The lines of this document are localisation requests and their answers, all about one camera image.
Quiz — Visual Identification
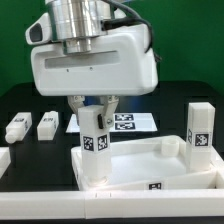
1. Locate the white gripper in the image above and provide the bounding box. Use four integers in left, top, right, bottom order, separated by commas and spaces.
31, 25, 158, 129

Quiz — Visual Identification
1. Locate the white desk top tray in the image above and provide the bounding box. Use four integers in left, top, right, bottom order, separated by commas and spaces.
71, 135, 224, 191

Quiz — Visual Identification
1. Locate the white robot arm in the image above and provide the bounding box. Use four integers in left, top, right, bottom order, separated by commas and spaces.
26, 0, 159, 129

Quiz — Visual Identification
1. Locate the white marker sheet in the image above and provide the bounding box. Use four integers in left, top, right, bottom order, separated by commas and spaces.
66, 113, 157, 133

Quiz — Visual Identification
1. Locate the white left fence block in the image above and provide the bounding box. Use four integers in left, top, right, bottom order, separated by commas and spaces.
0, 147, 11, 178

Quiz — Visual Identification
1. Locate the white front fence bar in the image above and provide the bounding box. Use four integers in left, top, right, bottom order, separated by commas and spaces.
0, 189, 224, 220

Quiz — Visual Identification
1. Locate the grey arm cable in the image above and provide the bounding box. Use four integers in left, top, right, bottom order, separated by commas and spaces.
103, 0, 164, 64

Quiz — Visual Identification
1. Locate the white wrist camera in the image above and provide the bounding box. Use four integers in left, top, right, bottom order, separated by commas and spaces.
25, 13, 52, 45

